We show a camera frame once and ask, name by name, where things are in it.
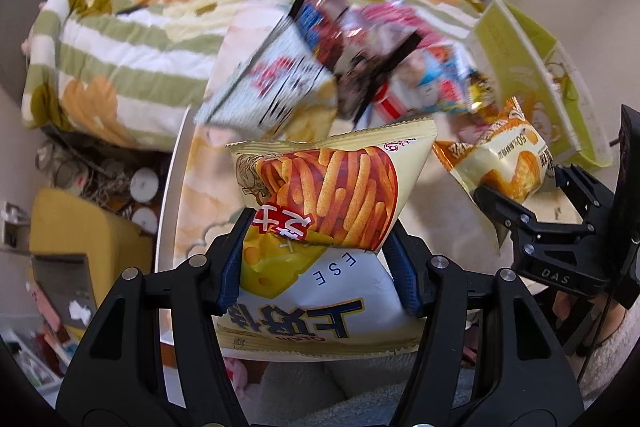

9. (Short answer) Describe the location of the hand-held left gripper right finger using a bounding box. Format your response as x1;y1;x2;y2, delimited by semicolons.
382;223;586;427

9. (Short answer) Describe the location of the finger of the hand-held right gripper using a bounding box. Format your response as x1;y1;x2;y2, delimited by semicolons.
472;184;598;268
552;164;618;233

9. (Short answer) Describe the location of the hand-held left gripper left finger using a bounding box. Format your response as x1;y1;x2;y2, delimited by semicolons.
56;207;261;427

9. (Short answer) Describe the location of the orange white bread packet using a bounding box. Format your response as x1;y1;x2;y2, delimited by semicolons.
432;97;558;258

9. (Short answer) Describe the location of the cheese stick snack bag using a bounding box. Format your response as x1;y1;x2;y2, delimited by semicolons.
215;119;438;363

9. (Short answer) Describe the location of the green cartoon storage box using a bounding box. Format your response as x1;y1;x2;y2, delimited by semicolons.
465;0;613;170

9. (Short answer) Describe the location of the pink white snack packet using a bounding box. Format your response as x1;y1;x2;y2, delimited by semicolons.
360;2;441;52

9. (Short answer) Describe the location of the person's right forearm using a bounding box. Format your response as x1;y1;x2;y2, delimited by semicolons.
585;307;638;403

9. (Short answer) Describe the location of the white round can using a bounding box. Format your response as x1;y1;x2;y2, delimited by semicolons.
131;206;161;235
130;167;162;202

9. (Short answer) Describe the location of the gold foil snack packet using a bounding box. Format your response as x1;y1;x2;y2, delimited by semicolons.
465;72;501;112

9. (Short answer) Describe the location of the blue cartoon snack packet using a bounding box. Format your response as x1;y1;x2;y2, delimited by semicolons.
390;42;476;118

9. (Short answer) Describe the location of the yellow chair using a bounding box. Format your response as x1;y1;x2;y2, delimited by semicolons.
27;187;153;343

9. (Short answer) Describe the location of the grey box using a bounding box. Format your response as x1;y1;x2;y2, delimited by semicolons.
31;254;98;333

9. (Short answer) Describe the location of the pale blue snack bag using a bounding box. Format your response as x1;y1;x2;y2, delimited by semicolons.
192;14;341;140

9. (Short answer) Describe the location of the brown black snack packet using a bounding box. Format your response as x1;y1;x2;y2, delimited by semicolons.
332;29;423;130

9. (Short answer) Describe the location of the green floral blanket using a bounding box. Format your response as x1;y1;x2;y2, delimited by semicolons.
20;0;486;152

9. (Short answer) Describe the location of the dark glossy snack packet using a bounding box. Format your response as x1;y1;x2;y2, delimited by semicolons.
290;0;351;72

